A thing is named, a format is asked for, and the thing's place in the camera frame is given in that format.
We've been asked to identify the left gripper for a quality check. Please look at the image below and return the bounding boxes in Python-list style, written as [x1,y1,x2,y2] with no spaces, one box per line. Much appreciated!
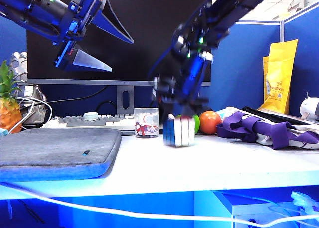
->
[52,0,135,73]

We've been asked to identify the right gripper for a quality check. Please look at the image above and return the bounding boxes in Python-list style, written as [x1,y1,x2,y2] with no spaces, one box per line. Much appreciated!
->
[151,51,214,129]

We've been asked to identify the multicoloured Rubik's cube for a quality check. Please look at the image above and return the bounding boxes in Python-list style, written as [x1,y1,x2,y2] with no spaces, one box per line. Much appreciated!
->
[162,114,197,148]

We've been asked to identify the green apple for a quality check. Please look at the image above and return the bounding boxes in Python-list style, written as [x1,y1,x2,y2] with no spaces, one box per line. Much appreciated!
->
[175,114,200,134]

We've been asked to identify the clear glass with red ribbon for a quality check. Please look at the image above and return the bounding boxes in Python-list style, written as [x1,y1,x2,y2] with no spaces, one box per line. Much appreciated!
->
[134,107,160,138]

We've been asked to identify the orange round fruit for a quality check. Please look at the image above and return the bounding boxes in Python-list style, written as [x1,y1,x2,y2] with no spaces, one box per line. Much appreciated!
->
[199,110,222,135]

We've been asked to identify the black computer monitor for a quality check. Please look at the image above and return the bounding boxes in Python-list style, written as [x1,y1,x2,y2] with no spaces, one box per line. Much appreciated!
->
[26,0,212,115]

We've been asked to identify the small white round jar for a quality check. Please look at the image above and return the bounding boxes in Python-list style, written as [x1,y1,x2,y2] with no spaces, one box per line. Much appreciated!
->
[83,112,100,121]

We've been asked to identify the white and grey keyboard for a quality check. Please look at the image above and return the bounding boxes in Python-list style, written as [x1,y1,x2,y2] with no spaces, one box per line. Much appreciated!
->
[41,113,165,136]

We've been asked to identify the silver robot figure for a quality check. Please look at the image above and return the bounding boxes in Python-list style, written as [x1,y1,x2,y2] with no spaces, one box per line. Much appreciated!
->
[9,51,48,125]

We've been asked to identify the black flat case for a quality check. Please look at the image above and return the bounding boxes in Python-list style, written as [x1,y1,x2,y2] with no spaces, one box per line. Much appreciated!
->
[241,106,319,125]

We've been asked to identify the small yellow paper pouch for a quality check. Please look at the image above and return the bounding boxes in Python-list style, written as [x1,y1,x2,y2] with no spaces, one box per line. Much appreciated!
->
[262,55,270,102]

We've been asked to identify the large yellow paper pouch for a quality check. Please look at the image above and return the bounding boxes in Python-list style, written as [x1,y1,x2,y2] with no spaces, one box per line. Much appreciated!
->
[258,39,299,114]

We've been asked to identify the grey felt laptop sleeve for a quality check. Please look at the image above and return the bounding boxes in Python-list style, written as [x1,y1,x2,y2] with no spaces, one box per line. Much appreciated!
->
[0,127,123,183]

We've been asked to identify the toy pineapple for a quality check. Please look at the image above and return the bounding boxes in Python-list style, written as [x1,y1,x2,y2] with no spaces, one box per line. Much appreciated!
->
[0,60,23,134]

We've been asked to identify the white box under desk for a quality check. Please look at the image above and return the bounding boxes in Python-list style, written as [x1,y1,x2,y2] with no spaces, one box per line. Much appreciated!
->
[214,190,319,228]

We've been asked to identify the white and grey handheld device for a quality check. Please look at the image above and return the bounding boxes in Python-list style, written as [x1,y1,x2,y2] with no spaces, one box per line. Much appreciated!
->
[299,91,319,121]

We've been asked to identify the clear plastic wrap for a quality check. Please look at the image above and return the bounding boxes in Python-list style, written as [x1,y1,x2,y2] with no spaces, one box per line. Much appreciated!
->
[291,191,319,215]

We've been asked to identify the black monitor cable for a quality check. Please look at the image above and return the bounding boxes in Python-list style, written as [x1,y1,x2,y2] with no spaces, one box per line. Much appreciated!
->
[46,85,109,105]

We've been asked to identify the looped black cable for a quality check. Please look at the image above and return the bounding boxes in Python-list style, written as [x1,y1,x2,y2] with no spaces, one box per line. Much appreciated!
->
[96,100,118,114]

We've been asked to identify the thin white cable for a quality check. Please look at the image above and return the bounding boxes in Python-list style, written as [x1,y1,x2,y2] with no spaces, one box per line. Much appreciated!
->
[8,96,53,135]

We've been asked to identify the white tote bag purple straps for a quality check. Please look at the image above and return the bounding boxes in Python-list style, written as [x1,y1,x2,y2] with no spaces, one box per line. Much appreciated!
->
[216,106,319,150]

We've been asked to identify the long white cable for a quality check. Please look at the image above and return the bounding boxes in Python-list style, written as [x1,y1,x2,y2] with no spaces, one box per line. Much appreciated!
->
[0,182,319,228]

